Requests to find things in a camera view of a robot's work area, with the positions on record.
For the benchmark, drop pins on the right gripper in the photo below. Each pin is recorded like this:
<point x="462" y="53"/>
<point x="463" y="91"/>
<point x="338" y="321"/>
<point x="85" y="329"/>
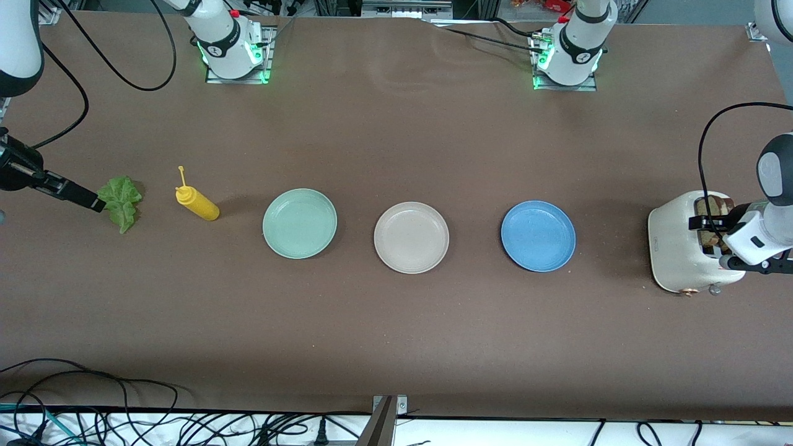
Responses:
<point x="17" y="167"/>

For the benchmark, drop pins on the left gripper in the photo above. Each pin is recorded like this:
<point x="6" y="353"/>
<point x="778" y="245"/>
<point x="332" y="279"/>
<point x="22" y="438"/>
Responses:
<point x="736" y="217"/>

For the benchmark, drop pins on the light brown bread slice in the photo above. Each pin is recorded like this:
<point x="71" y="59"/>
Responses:
<point x="706" y="204"/>

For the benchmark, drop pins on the green lettuce leaf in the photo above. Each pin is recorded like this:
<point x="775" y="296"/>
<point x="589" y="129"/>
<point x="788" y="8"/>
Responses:
<point x="122" y="201"/>

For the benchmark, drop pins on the yellow squeeze mustard bottle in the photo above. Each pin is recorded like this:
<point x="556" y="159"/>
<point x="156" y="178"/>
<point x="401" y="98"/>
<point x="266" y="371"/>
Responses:
<point x="201" y="207"/>

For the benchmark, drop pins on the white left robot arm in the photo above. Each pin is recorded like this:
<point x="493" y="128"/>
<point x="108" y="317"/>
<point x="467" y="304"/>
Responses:
<point x="579" y="49"/>

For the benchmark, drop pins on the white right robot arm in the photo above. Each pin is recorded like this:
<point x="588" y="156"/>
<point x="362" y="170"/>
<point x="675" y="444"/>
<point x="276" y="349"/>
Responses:
<point x="223" y="43"/>

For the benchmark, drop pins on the blue round plate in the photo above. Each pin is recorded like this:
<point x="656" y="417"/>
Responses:
<point x="538" y="235"/>

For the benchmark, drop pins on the mint green round plate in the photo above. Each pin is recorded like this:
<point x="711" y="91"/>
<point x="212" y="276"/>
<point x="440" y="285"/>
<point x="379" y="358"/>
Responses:
<point x="300" y="223"/>

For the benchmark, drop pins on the beige round plate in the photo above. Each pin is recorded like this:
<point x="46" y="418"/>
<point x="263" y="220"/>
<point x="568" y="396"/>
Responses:
<point x="411" y="238"/>

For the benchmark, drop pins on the cream white toaster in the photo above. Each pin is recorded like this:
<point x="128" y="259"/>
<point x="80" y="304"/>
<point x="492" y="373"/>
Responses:
<point x="672" y="248"/>

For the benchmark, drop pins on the red packaged items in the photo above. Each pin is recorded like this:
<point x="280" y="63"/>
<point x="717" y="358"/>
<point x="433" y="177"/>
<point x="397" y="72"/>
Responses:
<point x="551" y="5"/>

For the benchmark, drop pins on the black power plug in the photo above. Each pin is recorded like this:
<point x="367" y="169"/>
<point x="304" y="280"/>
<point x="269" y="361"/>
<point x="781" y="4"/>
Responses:
<point x="321" y="437"/>

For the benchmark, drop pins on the grey equipment box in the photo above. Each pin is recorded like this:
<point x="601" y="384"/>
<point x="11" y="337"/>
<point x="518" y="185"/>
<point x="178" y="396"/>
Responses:
<point x="403" y="7"/>

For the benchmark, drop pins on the aluminium frame corner bracket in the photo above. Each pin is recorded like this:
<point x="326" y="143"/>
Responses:
<point x="757" y="32"/>

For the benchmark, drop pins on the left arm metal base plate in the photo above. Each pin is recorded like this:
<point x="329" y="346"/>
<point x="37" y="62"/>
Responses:
<point x="557" y="88"/>

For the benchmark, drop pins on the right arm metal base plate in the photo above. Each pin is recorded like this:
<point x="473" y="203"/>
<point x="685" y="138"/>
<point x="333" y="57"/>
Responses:
<point x="270" y="56"/>

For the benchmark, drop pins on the metal table edge bracket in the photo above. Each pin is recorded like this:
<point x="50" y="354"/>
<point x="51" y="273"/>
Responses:
<point x="381" y="427"/>

